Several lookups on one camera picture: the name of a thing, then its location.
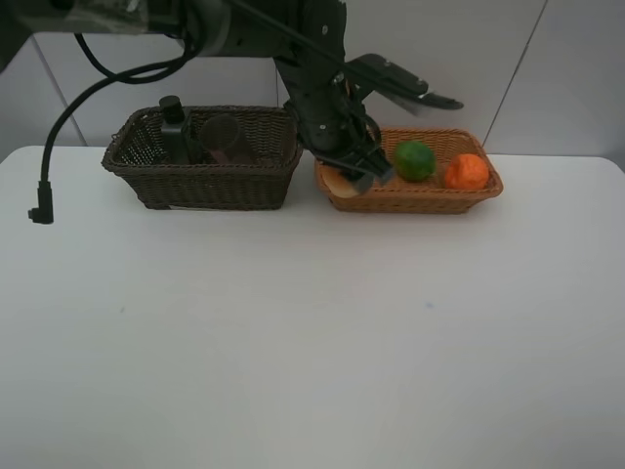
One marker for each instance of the red yellow peach fruit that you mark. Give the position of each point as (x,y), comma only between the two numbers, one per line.
(340,183)

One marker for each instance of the dark green pump bottle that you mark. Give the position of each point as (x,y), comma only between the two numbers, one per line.
(181,147)

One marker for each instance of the translucent purple plastic cup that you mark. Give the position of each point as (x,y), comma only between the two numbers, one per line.
(224,139)

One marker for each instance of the light orange wicker basket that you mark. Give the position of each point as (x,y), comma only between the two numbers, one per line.
(431,196)

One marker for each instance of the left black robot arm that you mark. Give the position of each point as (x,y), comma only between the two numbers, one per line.
(304,38)

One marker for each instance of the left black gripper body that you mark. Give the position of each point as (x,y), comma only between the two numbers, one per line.
(335,127)

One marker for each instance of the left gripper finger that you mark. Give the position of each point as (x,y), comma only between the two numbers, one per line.
(361,183)

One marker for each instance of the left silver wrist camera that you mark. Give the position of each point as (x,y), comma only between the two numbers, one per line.
(390,78)

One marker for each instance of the green mango fruit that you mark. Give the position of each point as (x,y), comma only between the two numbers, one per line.
(414,161)

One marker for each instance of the dark brown wicker basket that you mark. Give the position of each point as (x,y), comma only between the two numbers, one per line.
(138,155)

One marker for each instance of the orange tangerine fruit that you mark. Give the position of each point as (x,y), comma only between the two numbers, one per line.
(466,172)

